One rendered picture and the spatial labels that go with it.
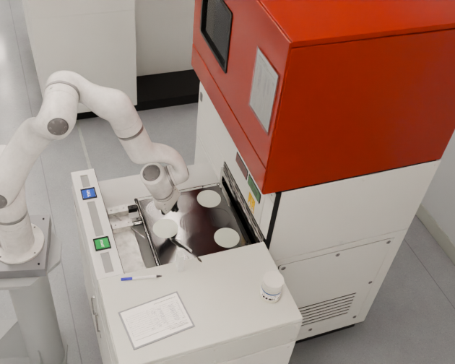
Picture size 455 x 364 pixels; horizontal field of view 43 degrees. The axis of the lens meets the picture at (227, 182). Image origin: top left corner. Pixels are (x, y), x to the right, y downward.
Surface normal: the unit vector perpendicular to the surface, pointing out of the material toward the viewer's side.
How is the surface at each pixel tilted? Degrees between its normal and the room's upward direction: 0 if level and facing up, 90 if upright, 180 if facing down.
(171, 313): 0
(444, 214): 90
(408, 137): 90
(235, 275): 0
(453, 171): 90
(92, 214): 0
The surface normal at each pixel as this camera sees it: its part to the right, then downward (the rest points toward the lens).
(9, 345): 0.14, 0.70
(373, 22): 0.09, -0.71
